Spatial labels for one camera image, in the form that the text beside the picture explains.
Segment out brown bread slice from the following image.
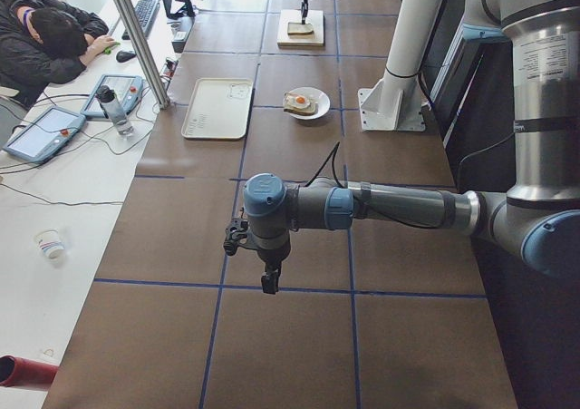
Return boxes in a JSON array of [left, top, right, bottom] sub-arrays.
[[286, 22, 314, 38]]

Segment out white round plate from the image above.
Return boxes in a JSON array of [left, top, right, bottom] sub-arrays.
[[283, 87, 330, 120]]

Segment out bottom bread slice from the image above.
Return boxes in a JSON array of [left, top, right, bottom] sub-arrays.
[[283, 92, 317, 116]]

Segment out wooden cutting board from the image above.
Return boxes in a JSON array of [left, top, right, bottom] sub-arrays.
[[276, 9, 324, 46]]

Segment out fried egg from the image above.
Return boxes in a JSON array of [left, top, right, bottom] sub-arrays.
[[289, 95, 311, 109]]

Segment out cream bear serving tray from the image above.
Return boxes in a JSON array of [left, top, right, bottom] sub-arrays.
[[181, 78, 253, 141]]

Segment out black keyboard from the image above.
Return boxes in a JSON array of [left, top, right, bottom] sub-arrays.
[[134, 0, 160, 38]]

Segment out black computer mouse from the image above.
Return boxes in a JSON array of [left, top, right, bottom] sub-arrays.
[[115, 51, 136, 63]]

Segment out far teach pendant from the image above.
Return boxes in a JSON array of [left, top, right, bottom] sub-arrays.
[[80, 74, 144, 122]]

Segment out teach pendant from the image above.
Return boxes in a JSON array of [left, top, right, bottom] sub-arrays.
[[3, 106, 86, 163], [80, 74, 144, 122]]

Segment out clear water bottle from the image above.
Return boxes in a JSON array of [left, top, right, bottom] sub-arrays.
[[95, 84, 133, 136]]

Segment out paper cup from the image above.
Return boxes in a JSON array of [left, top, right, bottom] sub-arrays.
[[34, 229, 64, 259]]

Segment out near teach pendant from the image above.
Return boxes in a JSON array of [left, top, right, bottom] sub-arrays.
[[3, 106, 86, 163]]

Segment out person in black jacket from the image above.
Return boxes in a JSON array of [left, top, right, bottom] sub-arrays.
[[1, 0, 116, 109]]

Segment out red cylinder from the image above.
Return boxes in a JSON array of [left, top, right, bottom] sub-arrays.
[[1, 355, 58, 391]]

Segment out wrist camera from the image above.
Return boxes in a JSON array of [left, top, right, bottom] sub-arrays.
[[223, 218, 249, 257]]

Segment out black camera cable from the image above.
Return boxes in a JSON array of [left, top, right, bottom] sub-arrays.
[[303, 141, 443, 229]]

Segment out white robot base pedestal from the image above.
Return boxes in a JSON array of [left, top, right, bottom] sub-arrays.
[[358, 0, 444, 132]]

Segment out aluminium frame post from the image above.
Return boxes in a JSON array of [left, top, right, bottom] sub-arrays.
[[113, 0, 170, 110]]

